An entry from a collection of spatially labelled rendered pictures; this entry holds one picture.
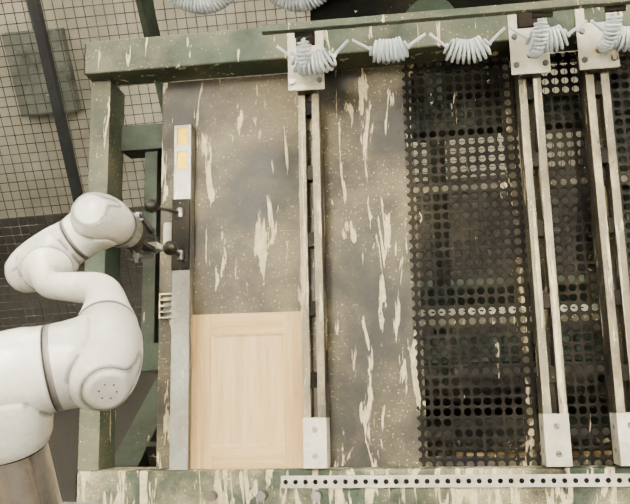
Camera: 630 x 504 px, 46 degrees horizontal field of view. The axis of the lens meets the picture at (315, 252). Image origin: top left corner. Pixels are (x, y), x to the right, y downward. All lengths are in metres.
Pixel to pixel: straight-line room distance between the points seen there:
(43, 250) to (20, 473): 0.57
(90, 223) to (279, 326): 0.66
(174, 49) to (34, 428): 1.32
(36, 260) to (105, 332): 0.52
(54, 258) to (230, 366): 0.63
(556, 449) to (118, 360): 1.19
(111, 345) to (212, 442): 0.98
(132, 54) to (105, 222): 0.78
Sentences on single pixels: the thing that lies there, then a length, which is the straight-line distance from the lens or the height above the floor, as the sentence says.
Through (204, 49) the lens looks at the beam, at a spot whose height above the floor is 1.89.
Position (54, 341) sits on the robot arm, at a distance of 1.15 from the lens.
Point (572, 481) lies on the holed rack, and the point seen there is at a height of 0.88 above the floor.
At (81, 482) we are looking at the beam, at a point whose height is 0.88.
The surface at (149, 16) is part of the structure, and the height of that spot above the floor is 1.95.
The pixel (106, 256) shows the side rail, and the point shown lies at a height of 1.38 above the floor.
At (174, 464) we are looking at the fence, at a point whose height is 0.91.
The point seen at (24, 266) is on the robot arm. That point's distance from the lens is 1.66.
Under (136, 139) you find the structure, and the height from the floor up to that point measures 1.65.
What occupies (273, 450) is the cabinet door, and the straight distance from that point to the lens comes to 2.03.
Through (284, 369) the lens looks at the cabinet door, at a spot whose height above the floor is 1.10.
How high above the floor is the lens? 2.15
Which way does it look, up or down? 23 degrees down
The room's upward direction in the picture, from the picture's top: 6 degrees counter-clockwise
